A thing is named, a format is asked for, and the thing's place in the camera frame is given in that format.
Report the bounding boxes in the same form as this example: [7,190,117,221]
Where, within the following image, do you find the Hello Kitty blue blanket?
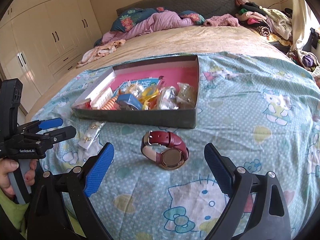
[34,53,319,239]

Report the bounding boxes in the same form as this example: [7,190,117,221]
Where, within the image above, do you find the white pink hair claw clip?
[91,87,113,110]

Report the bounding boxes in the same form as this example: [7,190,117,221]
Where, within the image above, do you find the beige bed sheet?
[25,26,289,121]

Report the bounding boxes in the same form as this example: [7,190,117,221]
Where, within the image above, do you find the brown jewelry bag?
[176,82,197,109]

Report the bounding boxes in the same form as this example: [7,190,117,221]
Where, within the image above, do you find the green sleeve forearm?
[0,190,29,239]

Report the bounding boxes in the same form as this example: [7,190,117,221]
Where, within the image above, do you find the pink fluffy garment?
[203,14,240,27]

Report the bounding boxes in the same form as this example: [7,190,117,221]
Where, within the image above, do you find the pile of clothes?
[235,0,293,46]

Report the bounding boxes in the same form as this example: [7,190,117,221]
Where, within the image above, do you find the person's left hand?
[0,157,38,201]

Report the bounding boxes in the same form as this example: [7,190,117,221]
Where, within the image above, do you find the cream curtain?
[291,0,319,50]

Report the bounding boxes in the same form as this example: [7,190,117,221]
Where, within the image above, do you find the peach white garment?
[76,39,126,68]

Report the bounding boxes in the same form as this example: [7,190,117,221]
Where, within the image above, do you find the dark red leather watch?
[140,131,189,170]

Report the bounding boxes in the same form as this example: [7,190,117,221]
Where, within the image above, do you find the purple quilt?
[101,10,195,44]

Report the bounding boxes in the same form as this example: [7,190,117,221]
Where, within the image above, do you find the yellow jewelry bag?
[138,85,160,110]

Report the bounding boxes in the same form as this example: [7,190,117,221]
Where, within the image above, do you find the white flower hair accessory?
[125,83,145,98]

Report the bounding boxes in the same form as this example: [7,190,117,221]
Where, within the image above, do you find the cream wardrobe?
[1,0,101,112]

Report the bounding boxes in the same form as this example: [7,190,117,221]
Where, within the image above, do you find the floral dark blue pillow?
[110,7,165,33]

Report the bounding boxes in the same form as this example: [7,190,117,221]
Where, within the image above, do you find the dark box with pink lining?
[72,55,200,128]

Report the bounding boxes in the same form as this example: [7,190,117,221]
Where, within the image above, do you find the dark grey headboard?
[116,0,238,19]

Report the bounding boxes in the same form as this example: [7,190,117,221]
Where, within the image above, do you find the white earrings card bag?
[78,121,105,150]

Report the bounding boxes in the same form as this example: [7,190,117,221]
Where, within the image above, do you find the blue hair clip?
[116,94,143,111]

